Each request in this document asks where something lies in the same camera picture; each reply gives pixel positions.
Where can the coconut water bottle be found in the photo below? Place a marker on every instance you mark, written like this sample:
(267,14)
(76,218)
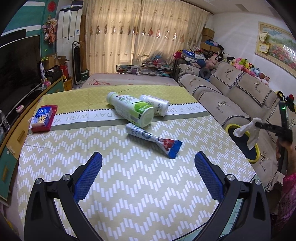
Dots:
(133,109)

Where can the yellow patterned tablecloth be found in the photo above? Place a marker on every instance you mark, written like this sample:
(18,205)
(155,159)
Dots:
(139,193)

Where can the cardboard boxes stack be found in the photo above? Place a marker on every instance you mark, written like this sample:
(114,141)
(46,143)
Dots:
(207,42)

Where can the person's right hand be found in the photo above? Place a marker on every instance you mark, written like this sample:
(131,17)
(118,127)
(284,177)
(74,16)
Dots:
(291,155)

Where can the small white bottle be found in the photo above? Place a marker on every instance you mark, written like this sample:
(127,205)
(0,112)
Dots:
(160,105)

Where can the clear water bottle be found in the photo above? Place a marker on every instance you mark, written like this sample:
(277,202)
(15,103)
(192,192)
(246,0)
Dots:
(5,121)

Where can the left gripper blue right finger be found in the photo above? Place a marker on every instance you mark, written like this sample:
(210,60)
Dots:
(242,212)

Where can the beige sectional sofa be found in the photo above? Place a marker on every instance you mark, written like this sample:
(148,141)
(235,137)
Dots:
(233,96)

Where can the black neck pillow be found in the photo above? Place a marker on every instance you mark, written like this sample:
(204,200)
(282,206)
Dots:
(205,73)

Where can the framed floral painting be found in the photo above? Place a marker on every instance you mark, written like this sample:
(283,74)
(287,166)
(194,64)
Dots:
(277,46)

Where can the floral mattress pad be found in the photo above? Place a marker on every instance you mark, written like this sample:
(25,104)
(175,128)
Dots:
(101,79)

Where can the black red yellow plush toy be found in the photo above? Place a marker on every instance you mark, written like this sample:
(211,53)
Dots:
(289,100)

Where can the white tissue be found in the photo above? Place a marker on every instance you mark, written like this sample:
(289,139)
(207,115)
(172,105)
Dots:
(253,132)

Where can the blue snack wrapper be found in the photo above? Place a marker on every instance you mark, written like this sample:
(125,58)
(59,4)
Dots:
(169,146)

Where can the yellow rimmed trash bin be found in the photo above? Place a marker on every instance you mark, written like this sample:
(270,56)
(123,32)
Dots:
(252,155)

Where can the pile of plush toys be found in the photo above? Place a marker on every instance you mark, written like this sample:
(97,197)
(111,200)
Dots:
(241,64)

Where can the white standing air conditioner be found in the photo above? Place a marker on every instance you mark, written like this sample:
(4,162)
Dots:
(68,31)

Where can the red tissue tray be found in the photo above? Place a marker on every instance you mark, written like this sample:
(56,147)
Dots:
(48,127)

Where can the glass coffee table with clutter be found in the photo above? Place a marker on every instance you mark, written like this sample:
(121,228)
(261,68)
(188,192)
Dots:
(145,69)

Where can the cream embroidered curtain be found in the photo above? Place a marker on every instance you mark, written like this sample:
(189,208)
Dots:
(129,32)

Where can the blue tissue pack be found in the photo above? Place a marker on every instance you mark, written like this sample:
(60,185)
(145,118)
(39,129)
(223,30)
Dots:
(42,117)

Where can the black tower fan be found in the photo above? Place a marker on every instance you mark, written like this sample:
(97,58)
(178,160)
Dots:
(76,63)

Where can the black television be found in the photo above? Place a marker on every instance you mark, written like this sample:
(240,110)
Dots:
(20,73)

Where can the green yellow tv cabinet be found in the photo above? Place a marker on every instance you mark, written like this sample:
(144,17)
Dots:
(15,138)

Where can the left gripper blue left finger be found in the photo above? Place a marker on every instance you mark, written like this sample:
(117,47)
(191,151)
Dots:
(42,220)

